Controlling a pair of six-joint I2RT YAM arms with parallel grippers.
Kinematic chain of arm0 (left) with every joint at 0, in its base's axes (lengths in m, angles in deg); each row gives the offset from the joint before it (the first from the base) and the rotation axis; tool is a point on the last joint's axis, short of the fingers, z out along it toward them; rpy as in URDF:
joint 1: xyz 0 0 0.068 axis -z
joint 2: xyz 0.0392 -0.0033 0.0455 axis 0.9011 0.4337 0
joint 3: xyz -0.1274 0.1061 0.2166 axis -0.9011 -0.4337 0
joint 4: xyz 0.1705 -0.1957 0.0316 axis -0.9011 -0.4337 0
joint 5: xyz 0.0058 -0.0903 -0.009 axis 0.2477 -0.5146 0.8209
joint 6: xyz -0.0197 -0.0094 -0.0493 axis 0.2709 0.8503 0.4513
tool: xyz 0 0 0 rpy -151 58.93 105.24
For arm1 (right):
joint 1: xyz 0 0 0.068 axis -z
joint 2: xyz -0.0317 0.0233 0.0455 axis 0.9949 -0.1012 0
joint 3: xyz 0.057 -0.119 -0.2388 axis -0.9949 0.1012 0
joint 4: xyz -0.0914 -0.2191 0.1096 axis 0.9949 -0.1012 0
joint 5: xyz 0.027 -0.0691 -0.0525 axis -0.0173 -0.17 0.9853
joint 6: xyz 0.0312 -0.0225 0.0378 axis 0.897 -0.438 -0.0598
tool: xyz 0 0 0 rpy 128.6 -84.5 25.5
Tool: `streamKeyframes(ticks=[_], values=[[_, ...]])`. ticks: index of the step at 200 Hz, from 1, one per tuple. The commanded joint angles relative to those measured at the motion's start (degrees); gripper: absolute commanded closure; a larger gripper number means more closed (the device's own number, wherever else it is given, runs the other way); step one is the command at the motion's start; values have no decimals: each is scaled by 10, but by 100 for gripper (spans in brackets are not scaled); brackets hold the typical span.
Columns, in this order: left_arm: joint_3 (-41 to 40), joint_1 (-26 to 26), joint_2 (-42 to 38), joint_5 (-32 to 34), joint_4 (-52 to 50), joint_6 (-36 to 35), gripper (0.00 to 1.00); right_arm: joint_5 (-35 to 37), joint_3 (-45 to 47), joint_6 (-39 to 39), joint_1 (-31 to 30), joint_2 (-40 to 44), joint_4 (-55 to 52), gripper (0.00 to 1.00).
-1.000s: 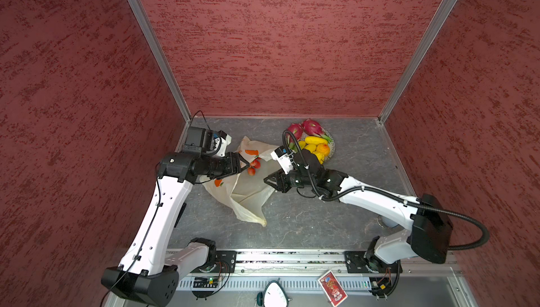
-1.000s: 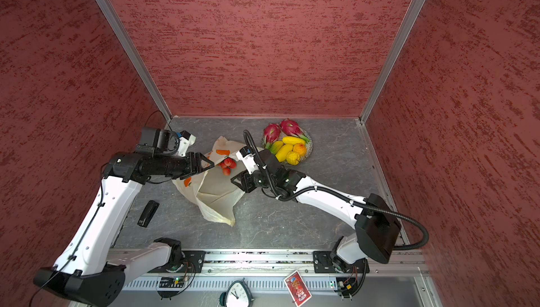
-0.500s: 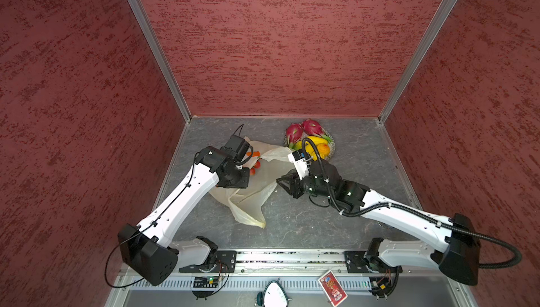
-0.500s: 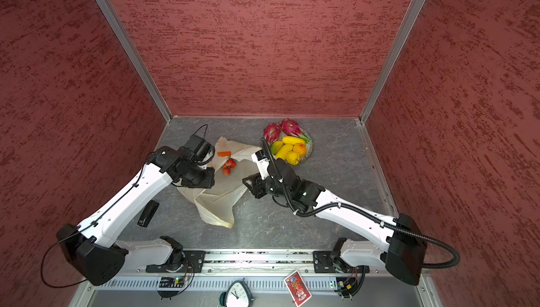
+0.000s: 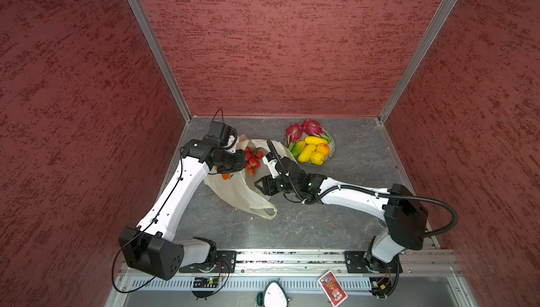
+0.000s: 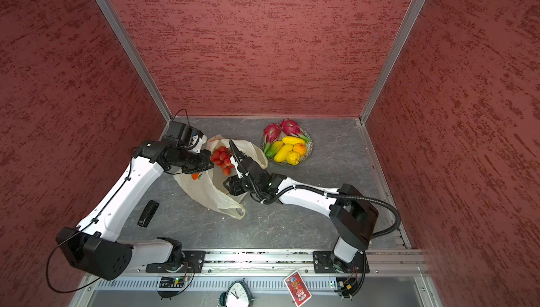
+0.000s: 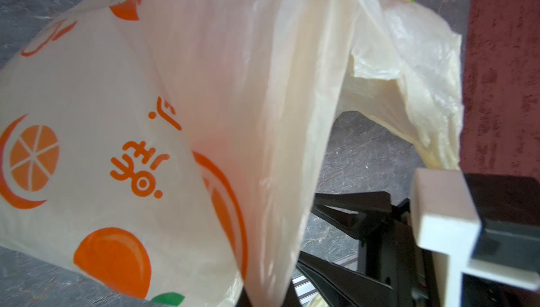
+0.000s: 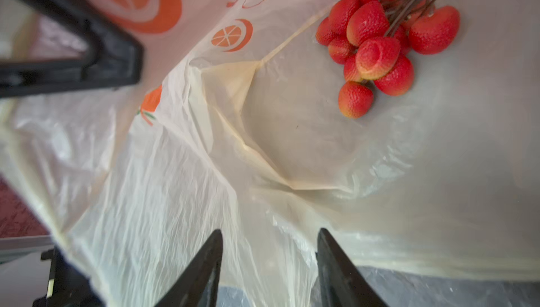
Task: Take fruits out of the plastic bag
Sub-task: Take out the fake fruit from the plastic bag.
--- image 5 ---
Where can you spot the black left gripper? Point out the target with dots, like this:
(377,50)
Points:
(239,165)

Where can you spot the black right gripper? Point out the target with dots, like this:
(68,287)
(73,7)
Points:
(269,187)

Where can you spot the red lychee bunch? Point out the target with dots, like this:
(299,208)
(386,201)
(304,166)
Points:
(253,159)

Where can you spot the fruit print plastic bag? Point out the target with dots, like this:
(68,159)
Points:
(239,190)

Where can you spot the green mango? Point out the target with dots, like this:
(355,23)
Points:
(297,148)

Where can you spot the orange yellow fruit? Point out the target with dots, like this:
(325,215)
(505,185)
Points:
(324,149)

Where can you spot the pink dragon fruit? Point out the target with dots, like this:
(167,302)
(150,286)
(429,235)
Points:
(313,128)
(293,134)

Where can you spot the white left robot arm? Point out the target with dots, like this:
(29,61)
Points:
(150,247)

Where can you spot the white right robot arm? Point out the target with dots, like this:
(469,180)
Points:
(404,217)

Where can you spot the small yellow lemon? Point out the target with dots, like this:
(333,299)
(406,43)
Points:
(317,158)

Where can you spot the white teal alarm clock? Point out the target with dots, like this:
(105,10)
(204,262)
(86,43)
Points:
(273,295)

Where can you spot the red playing card pack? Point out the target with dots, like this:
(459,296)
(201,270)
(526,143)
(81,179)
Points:
(332,288)

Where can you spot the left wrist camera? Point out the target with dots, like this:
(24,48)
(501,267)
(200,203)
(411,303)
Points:
(221,135)

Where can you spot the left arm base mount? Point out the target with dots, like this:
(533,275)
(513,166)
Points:
(220,261)

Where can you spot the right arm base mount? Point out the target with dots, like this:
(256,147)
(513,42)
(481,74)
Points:
(357,263)

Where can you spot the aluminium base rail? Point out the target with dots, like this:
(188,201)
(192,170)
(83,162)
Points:
(297,270)

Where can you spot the aluminium corner post left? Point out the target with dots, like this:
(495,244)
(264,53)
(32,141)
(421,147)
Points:
(160,57)

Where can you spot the aluminium corner post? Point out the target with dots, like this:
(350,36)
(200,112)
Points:
(440,17)
(160,57)

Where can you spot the aluminium corner post right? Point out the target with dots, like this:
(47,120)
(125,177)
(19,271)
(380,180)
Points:
(440,17)

